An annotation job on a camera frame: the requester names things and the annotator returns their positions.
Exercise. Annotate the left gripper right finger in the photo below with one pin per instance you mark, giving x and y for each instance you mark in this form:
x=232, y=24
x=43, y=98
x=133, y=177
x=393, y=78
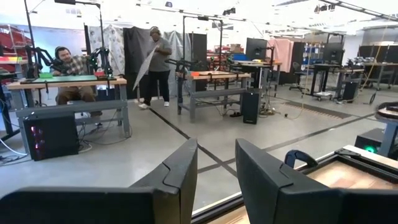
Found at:
x=264, y=193

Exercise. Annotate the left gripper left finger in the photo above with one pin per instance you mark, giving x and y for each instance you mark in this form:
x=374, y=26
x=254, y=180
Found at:
x=174, y=186

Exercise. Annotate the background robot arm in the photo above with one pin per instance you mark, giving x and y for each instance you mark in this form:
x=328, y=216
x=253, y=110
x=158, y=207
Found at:
x=182, y=63
x=104, y=62
x=31, y=67

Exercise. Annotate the black table clamp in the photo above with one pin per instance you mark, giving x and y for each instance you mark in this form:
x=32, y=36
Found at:
x=298, y=154

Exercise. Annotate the black computer tower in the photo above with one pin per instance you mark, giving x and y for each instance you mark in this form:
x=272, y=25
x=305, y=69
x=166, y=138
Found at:
x=250, y=107
x=51, y=137

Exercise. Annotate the wooden workbench grey legs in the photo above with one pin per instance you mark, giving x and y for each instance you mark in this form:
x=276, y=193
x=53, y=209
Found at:
x=217, y=93
x=71, y=107

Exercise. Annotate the black computer green light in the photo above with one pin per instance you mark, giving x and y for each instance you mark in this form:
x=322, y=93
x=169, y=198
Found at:
x=365, y=140

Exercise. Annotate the white board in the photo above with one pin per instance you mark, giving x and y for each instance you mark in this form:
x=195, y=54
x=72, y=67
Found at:
x=144, y=70

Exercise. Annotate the black office chair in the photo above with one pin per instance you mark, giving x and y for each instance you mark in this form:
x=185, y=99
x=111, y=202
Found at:
x=297, y=74

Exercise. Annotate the person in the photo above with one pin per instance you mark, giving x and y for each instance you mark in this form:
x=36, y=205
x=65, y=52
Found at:
x=74, y=65
x=158, y=59

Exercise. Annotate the black desk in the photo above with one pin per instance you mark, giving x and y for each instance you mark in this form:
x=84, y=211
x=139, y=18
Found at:
x=323, y=66

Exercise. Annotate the grey curtain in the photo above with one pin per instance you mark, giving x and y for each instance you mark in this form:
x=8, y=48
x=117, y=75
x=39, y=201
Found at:
x=178, y=46

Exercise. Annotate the black panel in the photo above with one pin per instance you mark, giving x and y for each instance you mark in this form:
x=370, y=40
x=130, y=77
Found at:
x=199, y=46

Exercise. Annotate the black curtain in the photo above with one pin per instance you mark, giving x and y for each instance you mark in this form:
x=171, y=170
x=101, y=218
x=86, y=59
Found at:
x=135, y=49

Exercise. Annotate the pink curtain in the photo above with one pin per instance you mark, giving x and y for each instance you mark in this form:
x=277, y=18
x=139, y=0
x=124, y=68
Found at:
x=283, y=51

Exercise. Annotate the black monitor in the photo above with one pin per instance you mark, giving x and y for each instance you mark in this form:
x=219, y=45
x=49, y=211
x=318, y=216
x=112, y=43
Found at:
x=332, y=53
x=256, y=48

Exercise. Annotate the green work mat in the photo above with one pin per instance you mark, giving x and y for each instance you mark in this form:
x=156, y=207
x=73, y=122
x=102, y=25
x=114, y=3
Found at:
x=68, y=79

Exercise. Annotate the white patterned curtain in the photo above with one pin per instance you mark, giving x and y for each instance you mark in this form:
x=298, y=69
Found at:
x=112, y=46

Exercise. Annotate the red storage rack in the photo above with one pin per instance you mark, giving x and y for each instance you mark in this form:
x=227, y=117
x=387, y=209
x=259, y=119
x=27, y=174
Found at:
x=9, y=40

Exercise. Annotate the black aluminium table frame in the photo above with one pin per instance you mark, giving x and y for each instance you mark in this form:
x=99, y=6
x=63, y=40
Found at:
x=346, y=153

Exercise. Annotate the black camera gantry frame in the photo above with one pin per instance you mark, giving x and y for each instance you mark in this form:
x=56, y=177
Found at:
x=101, y=28
x=202, y=18

